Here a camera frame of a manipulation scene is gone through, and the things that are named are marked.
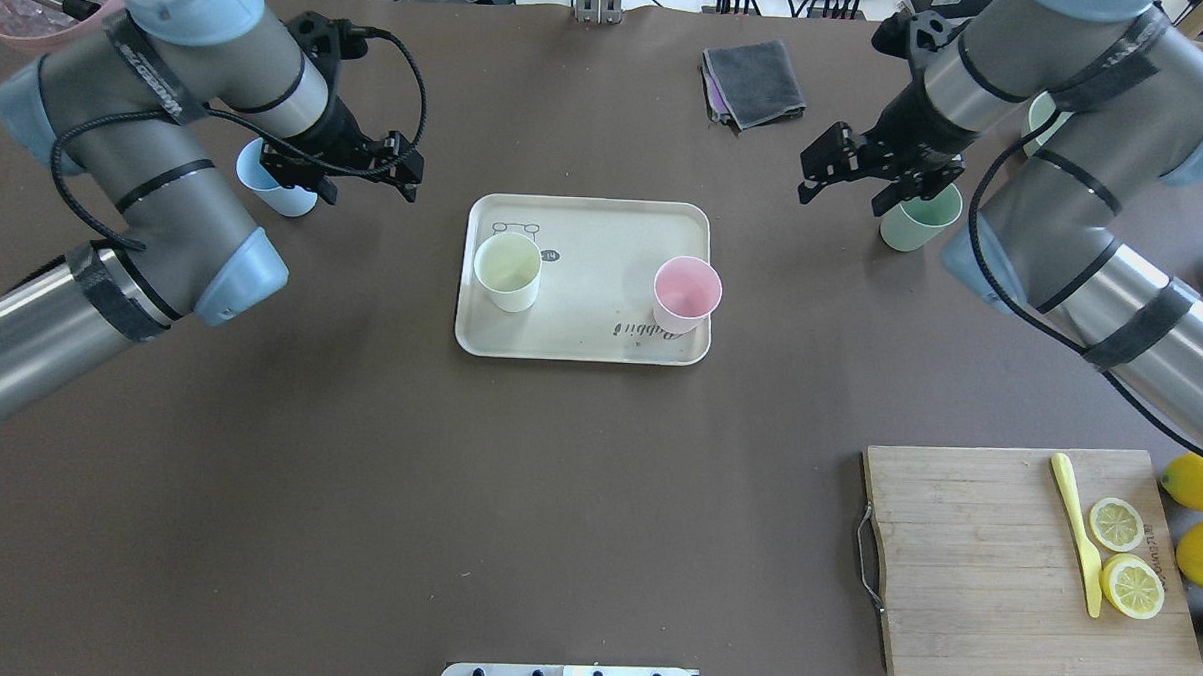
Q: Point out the green bowl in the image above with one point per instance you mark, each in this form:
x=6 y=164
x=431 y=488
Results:
x=1040 y=110

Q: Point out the lemon half slice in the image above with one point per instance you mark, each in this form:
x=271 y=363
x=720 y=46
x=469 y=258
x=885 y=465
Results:
x=1115 y=525
x=1132 y=586

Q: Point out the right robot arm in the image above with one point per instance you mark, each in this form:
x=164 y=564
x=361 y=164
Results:
x=1132 y=88

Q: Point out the wooden cutting board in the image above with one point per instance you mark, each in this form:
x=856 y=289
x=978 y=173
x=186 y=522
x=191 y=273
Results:
x=978 y=574

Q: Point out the pink cloth under grey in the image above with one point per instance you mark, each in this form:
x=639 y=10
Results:
x=716 y=105

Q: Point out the blue plastic cup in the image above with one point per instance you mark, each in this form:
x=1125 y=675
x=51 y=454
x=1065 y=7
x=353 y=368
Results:
x=290 y=202

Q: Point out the yellow plastic knife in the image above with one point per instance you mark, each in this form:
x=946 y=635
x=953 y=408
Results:
x=1088 y=556

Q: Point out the green plastic cup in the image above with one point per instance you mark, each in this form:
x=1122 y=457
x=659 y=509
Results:
x=910 y=225

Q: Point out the pink plastic cup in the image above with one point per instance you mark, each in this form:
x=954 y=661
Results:
x=686 y=290

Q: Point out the cream plastic cup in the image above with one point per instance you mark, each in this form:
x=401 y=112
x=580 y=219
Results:
x=508 y=268

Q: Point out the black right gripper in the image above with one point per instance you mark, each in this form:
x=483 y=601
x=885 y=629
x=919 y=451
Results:
x=906 y=121

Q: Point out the cream rabbit tray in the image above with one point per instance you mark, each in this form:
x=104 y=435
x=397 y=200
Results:
x=595 y=299

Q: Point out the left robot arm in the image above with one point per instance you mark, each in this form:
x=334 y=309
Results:
x=109 y=116

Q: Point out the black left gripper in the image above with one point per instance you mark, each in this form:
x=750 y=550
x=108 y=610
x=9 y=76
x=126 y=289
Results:
x=341 y=132

